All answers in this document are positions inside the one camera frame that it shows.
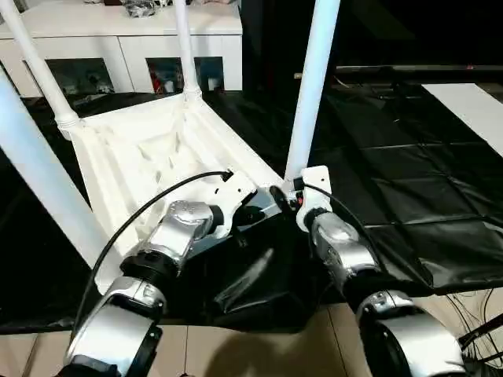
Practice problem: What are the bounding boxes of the white plastic table leg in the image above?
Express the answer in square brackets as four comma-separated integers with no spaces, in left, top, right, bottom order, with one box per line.
[172,0,205,109]
[0,70,103,272]
[282,0,342,185]
[0,0,86,133]

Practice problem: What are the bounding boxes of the white plastic table top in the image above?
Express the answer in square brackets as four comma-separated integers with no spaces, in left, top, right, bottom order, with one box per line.
[57,92,299,295]

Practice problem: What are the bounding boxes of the black mat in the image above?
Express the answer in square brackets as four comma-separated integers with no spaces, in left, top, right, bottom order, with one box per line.
[0,84,503,335]

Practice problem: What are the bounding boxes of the white flat board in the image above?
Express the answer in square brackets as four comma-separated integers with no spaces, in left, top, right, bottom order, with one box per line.
[422,82,503,156]

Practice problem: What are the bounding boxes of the black white patterned figurine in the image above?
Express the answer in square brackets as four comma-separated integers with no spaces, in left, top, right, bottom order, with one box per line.
[84,70,107,93]

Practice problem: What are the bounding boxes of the black metal stand bar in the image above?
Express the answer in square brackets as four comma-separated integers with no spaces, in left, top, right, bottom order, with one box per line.
[457,317,503,346]

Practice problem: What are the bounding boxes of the white sideboard cabinet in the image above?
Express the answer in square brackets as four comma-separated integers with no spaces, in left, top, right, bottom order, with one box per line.
[0,0,244,97]

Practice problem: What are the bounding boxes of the grey patterned object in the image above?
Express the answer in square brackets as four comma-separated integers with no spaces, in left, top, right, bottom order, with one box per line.
[123,0,158,19]

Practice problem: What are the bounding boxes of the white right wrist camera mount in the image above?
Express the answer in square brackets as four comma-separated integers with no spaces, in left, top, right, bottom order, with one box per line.
[294,165,333,231]

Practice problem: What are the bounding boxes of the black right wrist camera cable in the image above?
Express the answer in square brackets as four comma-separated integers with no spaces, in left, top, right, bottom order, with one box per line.
[302,178,390,276]

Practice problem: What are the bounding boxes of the black metal rail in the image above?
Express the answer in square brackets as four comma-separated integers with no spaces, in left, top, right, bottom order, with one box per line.
[336,64,503,74]

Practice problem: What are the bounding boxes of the thin black loose wires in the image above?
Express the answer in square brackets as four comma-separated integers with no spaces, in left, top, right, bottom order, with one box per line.
[443,288,503,370]

